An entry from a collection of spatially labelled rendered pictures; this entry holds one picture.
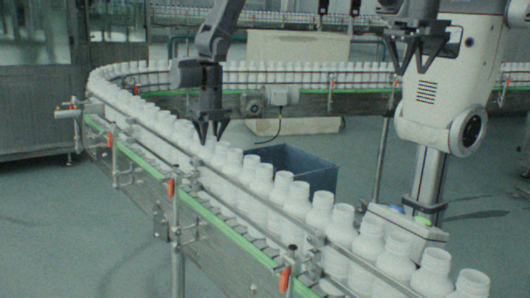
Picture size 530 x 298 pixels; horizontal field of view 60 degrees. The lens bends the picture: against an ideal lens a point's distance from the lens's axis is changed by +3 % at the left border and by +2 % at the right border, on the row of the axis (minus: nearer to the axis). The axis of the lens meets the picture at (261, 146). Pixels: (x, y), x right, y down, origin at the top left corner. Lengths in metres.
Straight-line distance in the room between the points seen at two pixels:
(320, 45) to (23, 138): 3.18
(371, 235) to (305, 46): 4.58
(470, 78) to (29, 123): 3.53
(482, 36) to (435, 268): 0.74
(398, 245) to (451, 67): 0.69
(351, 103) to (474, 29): 1.78
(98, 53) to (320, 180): 4.90
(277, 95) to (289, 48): 2.64
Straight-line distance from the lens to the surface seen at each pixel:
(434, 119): 1.35
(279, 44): 5.15
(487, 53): 1.34
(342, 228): 0.81
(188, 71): 1.06
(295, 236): 0.91
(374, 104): 3.09
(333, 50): 5.43
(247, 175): 1.02
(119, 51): 6.30
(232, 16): 1.11
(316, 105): 2.88
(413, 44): 0.82
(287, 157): 1.88
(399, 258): 0.75
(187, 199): 1.22
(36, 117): 4.19
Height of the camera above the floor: 1.50
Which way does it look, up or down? 18 degrees down
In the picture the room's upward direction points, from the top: 3 degrees clockwise
